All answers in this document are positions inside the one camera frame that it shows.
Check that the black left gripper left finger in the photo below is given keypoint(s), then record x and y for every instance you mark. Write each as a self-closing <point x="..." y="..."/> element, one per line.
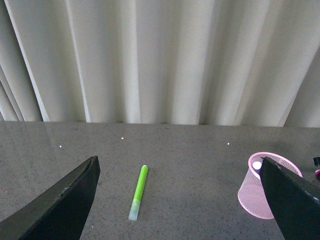
<point x="59" y="213"/>

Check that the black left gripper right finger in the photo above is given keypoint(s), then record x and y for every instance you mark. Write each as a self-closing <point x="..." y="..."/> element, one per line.
<point x="294" y="201"/>

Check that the purple highlighter pen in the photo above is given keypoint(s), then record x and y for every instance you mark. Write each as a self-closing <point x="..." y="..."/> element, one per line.
<point x="257" y="166"/>

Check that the pink highlighter pen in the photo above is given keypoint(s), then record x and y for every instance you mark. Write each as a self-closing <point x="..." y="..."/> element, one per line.
<point x="317" y="174"/>

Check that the pink mesh pen cup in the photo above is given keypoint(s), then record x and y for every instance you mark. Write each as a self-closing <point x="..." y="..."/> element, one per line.
<point x="251" y="193"/>

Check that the green highlighter pen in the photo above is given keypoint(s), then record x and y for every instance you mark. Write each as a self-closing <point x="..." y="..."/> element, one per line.
<point x="137" y="198"/>

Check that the white pleated curtain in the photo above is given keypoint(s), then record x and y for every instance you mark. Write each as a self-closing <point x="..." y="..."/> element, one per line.
<point x="189" y="62"/>

